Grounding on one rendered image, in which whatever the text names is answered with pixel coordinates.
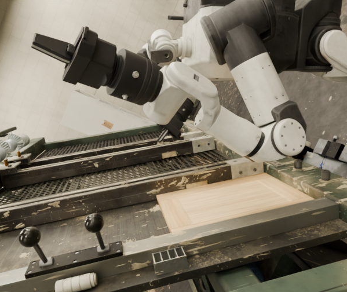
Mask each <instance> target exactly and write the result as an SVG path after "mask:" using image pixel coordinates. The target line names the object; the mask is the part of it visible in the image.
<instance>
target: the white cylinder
mask: <svg viewBox="0 0 347 292"><path fill-rule="evenodd" d="M97 284H98V281H97V274H96V273H94V272H93V273H86V274H83V275H81V276H80V275H79V276H74V277H72V278H67V279H63V280H58V281H57V282H56V283H55V292H78V291H82V290H87V289H91V288H92V287H95V286H96V285H97Z"/></svg>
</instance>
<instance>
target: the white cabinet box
mask: <svg viewBox="0 0 347 292"><path fill-rule="evenodd" d="M60 124H61V125H64V126H66V127H69V128H72V129H74V130H77V131H79V132H81V133H84V134H87V135H89V136H90V135H94V134H101V133H108V132H114V131H118V130H125V129H132V128H136V127H143V126H149V125H155V124H156V123H155V122H153V121H151V120H149V119H147V118H145V117H143V116H140V115H137V114H135V113H133V112H131V111H128V110H126V109H124V108H122V107H119V106H117V105H115V104H112V103H110V102H108V101H105V100H103V99H101V98H98V97H96V96H94V95H92V94H89V93H87V92H84V91H83V90H80V89H76V90H74V91H73V92H72V95H71V98H70V100H69V103H68V105H67V108H66V110H65V113H64V115H63V118H62V120H61V123H60Z"/></svg>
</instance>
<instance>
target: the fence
mask: <svg viewBox="0 0 347 292"><path fill-rule="evenodd" d="M336 219H339V204H338V203H336V202H334V201H332V200H330V199H328V198H326V197H323V198H318V199H314V200H309V201H306V202H301V203H296V204H293V205H288V206H284V207H279V208H276V209H271V210H267V211H262V212H259V213H254V214H249V215H246V216H241V217H237V218H232V219H229V220H224V221H220V222H215V223H212V224H207V225H202V226H199V227H194V228H190V229H185V230H182V231H177V232H173V233H168V234H165V235H160V236H156V237H153V238H148V239H143V240H138V241H135V242H130V243H126V244H123V245H122V247H123V255H122V256H120V257H115V258H110V259H107V260H103V261H98V262H94V263H91V264H86V265H81V266H78V267H74V268H70V269H65V270H62V271H57V272H53V273H48V274H45V275H41V276H36V277H33V278H28V279H26V278H25V276H24V274H25V272H26V270H27V268H28V267H24V268H19V269H15V270H12V271H7V272H2V273H0V292H48V291H52V290H55V283H56V282H57V281H58V280H63V279H67V278H72V277H74V276H79V275H80V276H81V275H83V274H86V273H93V272H94V273H96V274H97V279H101V278H105V277H108V276H112V275H116V274H119V273H124V272H128V271H132V270H135V269H140V268H144V267H148V266H151V265H154V264H153V259H152V253H157V252H160V251H165V250H169V249H173V248H176V247H181V246H182V248H183V250H184V253H185V255H187V257H188V256H192V255H195V254H200V253H204V252H207V251H212V250H216V249H220V248H223V247H228V246H232V245H235V244H239V243H243V242H248V241H251V240H255V239H259V238H264V237H267V236H271V235H275V234H279V233H283V232H287V231H292V230H295V229H299V228H303V227H308V226H311V225H315V224H320V223H323V222H327V221H331V220H336Z"/></svg>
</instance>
